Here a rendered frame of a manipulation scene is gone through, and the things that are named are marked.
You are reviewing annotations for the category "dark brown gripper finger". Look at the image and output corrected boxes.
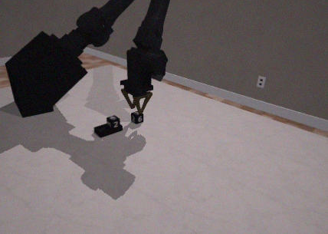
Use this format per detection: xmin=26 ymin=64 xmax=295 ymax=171
xmin=121 ymin=88 xmax=136 ymax=109
xmin=133 ymin=91 xmax=153 ymax=114

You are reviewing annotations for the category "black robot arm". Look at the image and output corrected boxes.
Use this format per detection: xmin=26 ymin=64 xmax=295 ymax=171
xmin=51 ymin=0 xmax=170 ymax=86

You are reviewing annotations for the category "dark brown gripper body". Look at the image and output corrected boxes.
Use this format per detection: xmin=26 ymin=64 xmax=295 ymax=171
xmin=120 ymin=68 xmax=153 ymax=97

